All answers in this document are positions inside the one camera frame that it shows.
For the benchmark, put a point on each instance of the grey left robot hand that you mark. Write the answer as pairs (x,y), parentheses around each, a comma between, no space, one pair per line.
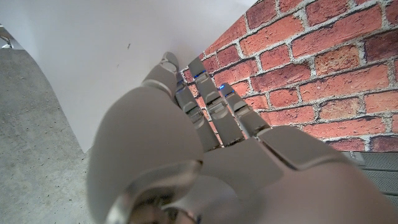
(149,130)

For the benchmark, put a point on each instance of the white paper file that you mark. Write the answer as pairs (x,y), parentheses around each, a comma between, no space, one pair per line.
(93,46)

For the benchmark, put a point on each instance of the red brick printed backdrop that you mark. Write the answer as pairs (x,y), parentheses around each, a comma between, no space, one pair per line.
(311,62)

